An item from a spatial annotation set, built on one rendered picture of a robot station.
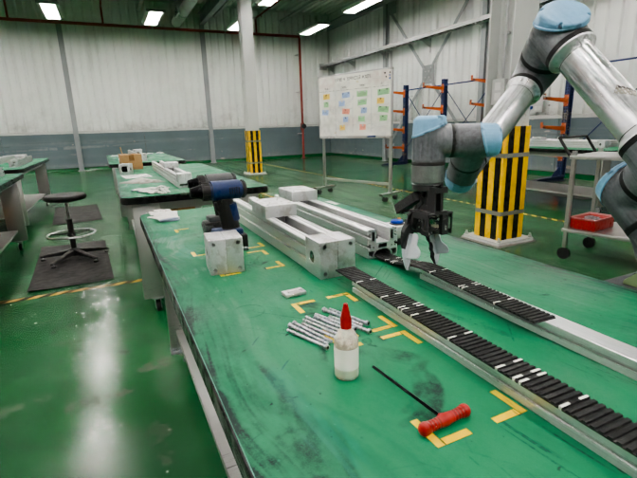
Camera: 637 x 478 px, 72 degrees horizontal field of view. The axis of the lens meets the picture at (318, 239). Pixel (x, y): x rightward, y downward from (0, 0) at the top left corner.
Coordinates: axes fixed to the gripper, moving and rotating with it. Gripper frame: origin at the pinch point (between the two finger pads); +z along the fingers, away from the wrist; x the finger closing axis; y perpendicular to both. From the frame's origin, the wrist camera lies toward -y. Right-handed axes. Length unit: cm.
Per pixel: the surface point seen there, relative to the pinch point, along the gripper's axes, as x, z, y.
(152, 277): -54, 57, -203
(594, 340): -0.7, 0.4, 45.5
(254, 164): 255, 56, -1012
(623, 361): -1, 1, 50
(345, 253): -16.0, -2.4, -9.3
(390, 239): 3.3, -1.5, -18.3
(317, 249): -23.2, -4.1, -10.8
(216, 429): -48, 59, -40
